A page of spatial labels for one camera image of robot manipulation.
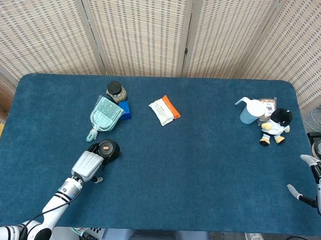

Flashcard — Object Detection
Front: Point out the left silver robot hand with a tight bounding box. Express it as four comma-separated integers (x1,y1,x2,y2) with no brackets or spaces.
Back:
70,142,105,184

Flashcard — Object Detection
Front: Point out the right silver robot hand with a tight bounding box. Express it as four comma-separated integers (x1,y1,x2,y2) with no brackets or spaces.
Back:
285,154,321,218

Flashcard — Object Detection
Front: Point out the black round kettle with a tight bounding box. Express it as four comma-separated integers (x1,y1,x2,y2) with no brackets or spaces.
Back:
86,138,122,167

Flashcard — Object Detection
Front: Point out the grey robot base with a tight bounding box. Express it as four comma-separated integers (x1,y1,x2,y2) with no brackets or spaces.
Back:
103,227,211,240

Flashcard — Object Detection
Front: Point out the mint green dustpan brush set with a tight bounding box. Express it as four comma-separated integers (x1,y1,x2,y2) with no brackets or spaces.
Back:
86,94,125,144

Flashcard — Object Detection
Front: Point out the blue box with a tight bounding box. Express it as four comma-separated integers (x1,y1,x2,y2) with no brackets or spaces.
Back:
117,100,133,121

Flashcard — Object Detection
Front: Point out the checkered calibration card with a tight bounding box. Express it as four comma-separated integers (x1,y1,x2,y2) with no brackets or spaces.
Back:
89,227,105,240

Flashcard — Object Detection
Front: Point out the black and white plush doll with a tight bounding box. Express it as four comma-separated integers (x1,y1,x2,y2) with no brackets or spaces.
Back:
259,107,294,147

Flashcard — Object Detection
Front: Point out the glass jar with black lid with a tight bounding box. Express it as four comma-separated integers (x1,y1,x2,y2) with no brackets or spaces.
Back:
105,80,128,104

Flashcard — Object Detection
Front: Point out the blue table cloth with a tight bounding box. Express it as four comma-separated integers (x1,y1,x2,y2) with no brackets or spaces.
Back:
0,71,321,237

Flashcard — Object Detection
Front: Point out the clear bag of brown snacks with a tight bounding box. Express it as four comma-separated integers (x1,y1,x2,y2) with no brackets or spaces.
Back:
256,96,278,122

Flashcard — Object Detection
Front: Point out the white and orange snack packet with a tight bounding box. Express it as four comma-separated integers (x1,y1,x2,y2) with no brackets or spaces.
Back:
147,94,182,127

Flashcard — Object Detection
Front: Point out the light blue pitcher white lid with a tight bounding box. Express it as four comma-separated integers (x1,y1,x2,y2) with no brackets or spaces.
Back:
234,96,267,126

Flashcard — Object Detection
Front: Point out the woven folding screen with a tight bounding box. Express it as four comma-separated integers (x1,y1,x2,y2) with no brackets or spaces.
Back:
0,0,321,116

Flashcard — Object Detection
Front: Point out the white cable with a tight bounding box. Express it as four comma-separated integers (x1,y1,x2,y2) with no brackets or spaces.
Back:
309,107,321,131

